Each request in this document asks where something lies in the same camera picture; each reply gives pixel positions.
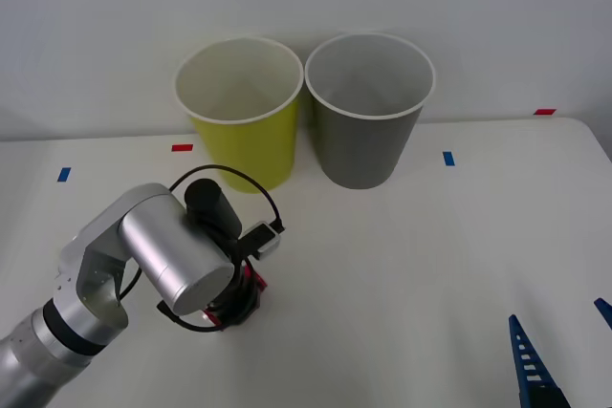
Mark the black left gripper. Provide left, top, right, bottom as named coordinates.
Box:
left=207, top=254, right=262, bottom=329

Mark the grey plastic waste bin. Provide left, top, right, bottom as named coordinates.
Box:
left=304, top=33, right=437, bottom=190

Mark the yellow-green plastic waste bin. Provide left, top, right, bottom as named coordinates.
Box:
left=173, top=37, right=306, bottom=195

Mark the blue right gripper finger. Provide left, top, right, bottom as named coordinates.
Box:
left=508, top=314, right=571, bottom=408
left=593, top=297, right=612, bottom=332

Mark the red drink can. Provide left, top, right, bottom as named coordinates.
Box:
left=201, top=269, right=267, bottom=331

